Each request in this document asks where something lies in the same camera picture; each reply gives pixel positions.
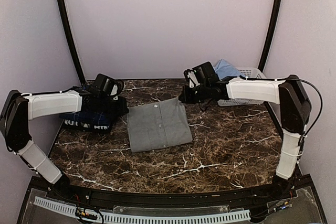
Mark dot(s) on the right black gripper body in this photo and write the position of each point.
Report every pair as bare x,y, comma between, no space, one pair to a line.
197,96

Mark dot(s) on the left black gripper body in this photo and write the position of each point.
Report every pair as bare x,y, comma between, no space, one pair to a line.
116,110

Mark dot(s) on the grey long sleeve shirt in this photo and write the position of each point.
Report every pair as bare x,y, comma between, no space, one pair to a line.
158,125

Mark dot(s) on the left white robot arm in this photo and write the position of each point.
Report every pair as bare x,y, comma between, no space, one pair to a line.
20,108

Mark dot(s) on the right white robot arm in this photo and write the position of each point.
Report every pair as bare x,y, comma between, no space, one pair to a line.
288,93

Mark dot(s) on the light blue shirt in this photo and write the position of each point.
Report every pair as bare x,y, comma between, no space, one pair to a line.
225,69

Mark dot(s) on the blue plaid folded shirt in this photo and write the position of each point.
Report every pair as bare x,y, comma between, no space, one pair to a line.
95,118

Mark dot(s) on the white plastic basket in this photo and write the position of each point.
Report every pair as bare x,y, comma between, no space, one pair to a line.
250,73

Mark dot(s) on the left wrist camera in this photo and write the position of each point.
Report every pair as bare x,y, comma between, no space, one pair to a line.
104,86

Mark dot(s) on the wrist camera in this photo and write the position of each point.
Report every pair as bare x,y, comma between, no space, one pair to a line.
104,86
203,74

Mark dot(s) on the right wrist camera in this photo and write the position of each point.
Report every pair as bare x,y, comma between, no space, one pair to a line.
203,74

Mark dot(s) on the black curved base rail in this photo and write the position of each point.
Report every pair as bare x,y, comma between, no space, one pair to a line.
254,198

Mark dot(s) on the white slotted cable duct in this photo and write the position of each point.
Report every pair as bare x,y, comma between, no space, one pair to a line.
143,215

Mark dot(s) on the right black frame post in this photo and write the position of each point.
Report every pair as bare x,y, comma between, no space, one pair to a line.
270,34

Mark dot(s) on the black frame post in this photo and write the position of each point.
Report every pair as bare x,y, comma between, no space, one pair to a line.
270,34
70,41

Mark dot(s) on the left black frame post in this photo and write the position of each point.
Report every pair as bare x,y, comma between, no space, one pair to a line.
70,41

